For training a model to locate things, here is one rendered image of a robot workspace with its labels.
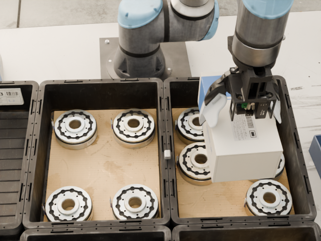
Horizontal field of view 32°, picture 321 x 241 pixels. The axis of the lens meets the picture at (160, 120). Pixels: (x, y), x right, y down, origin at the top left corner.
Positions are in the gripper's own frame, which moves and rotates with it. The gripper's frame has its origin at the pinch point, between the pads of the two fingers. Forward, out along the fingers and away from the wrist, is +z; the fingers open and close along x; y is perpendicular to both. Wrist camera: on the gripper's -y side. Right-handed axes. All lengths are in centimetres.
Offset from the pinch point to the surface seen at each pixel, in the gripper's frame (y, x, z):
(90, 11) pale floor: -160, -34, 112
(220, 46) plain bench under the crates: -60, 10, 41
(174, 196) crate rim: 4.9, -12.2, 19.1
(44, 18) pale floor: -157, -58, 112
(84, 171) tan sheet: -8.5, -31.7, 27.8
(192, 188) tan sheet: -1.8, -6.9, 27.8
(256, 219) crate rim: 12.6, 3.7, 17.6
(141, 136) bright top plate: -15.2, -17.7, 24.7
